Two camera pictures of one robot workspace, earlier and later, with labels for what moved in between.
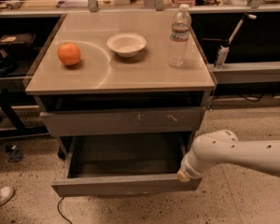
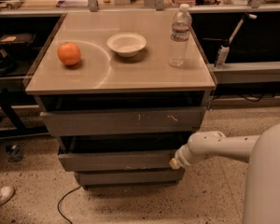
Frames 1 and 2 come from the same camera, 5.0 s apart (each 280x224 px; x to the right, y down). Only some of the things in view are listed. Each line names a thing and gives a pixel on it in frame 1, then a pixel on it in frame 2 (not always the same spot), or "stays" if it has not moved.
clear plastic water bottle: x=180 y=28 stays
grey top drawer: x=83 y=122 stays
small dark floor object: x=14 y=152 stays
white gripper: x=188 y=171 to x=179 y=159
